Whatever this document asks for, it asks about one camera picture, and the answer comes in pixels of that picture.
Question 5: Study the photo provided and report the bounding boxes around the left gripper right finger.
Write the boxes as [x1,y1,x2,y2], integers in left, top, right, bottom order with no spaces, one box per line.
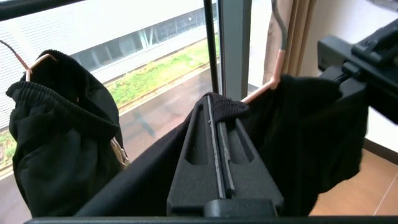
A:
[216,118,285,217]

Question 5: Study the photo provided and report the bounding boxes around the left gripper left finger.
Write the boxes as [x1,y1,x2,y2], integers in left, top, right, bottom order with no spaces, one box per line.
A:
[167,95,227,218]

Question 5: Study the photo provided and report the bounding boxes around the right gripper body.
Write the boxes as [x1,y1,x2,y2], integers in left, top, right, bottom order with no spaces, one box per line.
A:
[317,18,398,125]

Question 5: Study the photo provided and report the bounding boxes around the heap of clothes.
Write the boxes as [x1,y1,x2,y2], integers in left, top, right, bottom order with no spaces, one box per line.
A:
[74,73,370,218]

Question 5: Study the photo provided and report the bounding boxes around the pink clothes hanger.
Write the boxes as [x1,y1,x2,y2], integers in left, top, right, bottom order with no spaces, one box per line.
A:
[0,39,59,83]
[241,0,287,105]

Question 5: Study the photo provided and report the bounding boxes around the black shorts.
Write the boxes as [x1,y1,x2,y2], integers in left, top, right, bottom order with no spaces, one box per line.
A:
[5,49,131,218]

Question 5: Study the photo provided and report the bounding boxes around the black clothes rack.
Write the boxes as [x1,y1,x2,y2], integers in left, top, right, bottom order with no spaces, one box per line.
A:
[0,0,220,95]

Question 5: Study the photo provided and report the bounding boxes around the beige curtain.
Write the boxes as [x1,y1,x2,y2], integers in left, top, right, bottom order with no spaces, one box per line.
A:
[262,0,318,85]

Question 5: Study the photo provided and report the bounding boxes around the window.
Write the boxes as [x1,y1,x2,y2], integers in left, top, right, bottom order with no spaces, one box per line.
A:
[0,0,274,218]

